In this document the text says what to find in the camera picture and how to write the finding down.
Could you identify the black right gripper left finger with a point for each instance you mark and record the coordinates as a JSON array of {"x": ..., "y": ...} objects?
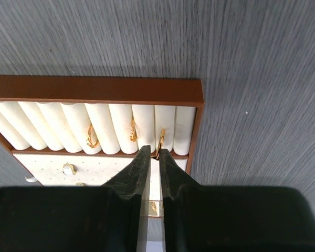
[{"x": 110, "y": 217}]

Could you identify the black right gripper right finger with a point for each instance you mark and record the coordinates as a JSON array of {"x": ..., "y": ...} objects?
[{"x": 232, "y": 218}]

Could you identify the brown jewelry tray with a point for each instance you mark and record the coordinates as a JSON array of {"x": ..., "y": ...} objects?
[{"x": 98, "y": 124}]

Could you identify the gold earrings in compartment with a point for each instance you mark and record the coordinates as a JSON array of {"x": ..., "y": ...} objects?
[{"x": 153, "y": 206}]

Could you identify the silver stud earring upper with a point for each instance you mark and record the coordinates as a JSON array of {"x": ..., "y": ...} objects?
[{"x": 68, "y": 169}]

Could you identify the silver stud earring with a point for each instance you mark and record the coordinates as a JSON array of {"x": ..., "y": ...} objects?
[
  {"x": 31, "y": 179},
  {"x": 68, "y": 169}
]

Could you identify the silver stud earring lower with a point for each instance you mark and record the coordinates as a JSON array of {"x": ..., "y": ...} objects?
[{"x": 31, "y": 179}]

